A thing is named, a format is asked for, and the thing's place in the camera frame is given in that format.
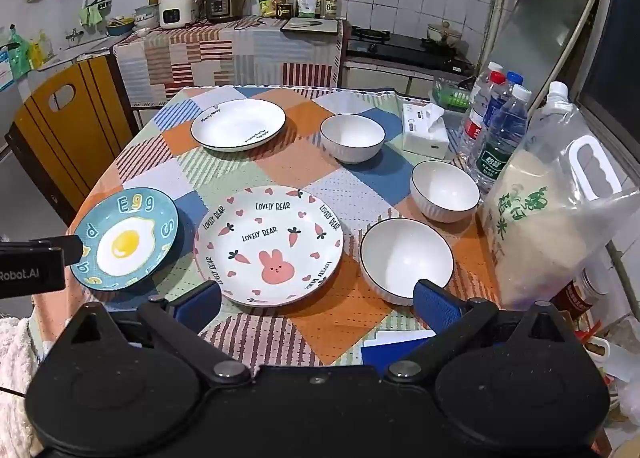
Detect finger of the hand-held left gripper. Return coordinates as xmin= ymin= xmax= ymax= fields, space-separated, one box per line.
xmin=0 ymin=235 xmax=84 ymax=263

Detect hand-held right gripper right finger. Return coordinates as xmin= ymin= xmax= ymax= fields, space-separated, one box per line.
xmin=384 ymin=279 xmax=574 ymax=386

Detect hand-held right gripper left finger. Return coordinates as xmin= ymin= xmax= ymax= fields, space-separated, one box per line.
xmin=65 ymin=281 xmax=253 ymax=387

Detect blue fried egg plate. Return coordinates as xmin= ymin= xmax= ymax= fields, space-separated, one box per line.
xmin=69 ymin=187 xmax=179 ymax=292

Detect white ribbed bowl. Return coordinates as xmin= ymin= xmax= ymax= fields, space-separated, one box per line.
xmin=410 ymin=160 xmax=481 ymax=224
xmin=320 ymin=114 xmax=386 ymax=165
xmin=360 ymin=217 xmax=455 ymax=308

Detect stack of pale bowls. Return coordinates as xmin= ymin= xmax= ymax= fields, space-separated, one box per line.
xmin=132 ymin=5 xmax=161 ymax=30

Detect pink rabbit carrot plate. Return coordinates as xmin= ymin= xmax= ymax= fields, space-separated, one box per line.
xmin=194 ymin=185 xmax=345 ymax=308

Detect white fleece garment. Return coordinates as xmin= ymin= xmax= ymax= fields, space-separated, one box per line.
xmin=0 ymin=313 xmax=42 ymax=458

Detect yellow wooden chair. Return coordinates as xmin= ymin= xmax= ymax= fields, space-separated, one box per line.
xmin=4 ymin=54 xmax=139 ymax=227

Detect large rice jug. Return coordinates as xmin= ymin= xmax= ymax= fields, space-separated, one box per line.
xmin=479 ymin=81 xmax=640 ymax=310

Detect red tin can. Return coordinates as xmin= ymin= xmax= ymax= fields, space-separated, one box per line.
xmin=554 ymin=268 xmax=608 ymax=321

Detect patchwork tablecloth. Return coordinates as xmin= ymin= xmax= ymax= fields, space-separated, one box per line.
xmin=67 ymin=85 xmax=506 ymax=370

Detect white tissue box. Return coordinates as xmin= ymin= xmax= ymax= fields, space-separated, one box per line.
xmin=401 ymin=102 xmax=450 ymax=159

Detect green label water bottle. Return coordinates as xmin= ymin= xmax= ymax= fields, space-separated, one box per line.
xmin=475 ymin=84 xmax=533 ymax=195

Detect plain white plate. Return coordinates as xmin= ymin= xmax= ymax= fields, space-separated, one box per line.
xmin=190 ymin=99 xmax=287 ymax=153

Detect green detergent bottle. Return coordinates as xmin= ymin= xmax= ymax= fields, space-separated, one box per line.
xmin=6 ymin=24 xmax=34 ymax=80

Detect red label water bottle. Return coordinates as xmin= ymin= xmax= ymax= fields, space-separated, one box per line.
xmin=457 ymin=62 xmax=502 ymax=165

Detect green plastic basket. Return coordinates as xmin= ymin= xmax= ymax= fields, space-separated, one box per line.
xmin=431 ymin=78 xmax=474 ymax=112

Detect blue basin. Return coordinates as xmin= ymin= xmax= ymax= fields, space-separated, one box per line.
xmin=105 ymin=17 xmax=136 ymax=37

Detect green hanging cloth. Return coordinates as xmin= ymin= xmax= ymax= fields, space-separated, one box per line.
xmin=78 ymin=0 xmax=109 ymax=30

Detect red cap water bottle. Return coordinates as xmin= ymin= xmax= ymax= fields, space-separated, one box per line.
xmin=487 ymin=70 xmax=507 ymax=114

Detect cream stove cabinet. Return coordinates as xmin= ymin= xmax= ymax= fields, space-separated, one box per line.
xmin=344 ymin=57 xmax=437 ymax=100

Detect striped patchwork counter cloth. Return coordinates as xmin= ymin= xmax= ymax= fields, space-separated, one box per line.
xmin=113 ymin=16 xmax=346 ymax=107

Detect white rice cooker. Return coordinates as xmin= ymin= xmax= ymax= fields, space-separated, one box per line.
xmin=159 ymin=0 xmax=201 ymax=30

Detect black gas stove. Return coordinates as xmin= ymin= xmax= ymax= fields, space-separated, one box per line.
xmin=347 ymin=26 xmax=474 ymax=75

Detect cream cooking pot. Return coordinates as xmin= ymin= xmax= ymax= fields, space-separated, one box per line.
xmin=426 ymin=21 xmax=469 ymax=46

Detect black pressure cooker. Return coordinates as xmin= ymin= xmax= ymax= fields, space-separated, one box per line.
xmin=202 ymin=0 xmax=247 ymax=24

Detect stainless steel panel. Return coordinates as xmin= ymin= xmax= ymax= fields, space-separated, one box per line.
xmin=487 ymin=0 xmax=604 ymax=110

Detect dark window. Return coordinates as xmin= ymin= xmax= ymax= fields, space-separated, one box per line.
xmin=575 ymin=0 xmax=640 ymax=151

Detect blue white wall sign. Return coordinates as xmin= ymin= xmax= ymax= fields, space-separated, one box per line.
xmin=0 ymin=45 xmax=19 ymax=92

